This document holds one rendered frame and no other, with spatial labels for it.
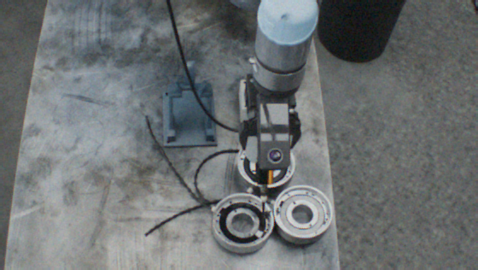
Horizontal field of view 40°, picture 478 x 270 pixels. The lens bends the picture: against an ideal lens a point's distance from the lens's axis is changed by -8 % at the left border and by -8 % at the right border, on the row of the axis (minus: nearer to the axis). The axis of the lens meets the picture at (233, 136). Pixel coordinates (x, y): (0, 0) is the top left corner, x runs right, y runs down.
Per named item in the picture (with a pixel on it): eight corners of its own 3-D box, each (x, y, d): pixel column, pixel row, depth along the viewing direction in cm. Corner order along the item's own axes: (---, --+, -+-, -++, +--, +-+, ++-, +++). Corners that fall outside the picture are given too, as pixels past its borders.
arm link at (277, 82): (311, 74, 97) (252, 75, 96) (306, 95, 101) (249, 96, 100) (303, 34, 101) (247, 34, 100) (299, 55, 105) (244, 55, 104)
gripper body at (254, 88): (288, 96, 115) (298, 47, 105) (295, 140, 111) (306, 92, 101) (241, 96, 115) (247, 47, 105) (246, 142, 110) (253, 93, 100)
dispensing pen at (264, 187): (255, 230, 120) (258, 137, 114) (253, 219, 124) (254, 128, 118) (269, 229, 120) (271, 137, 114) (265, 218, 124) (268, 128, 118)
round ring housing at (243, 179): (253, 140, 136) (255, 128, 132) (301, 166, 133) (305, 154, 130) (224, 181, 130) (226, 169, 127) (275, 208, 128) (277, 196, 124)
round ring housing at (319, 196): (337, 211, 128) (341, 201, 125) (313, 256, 123) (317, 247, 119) (287, 187, 130) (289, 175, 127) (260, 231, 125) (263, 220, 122)
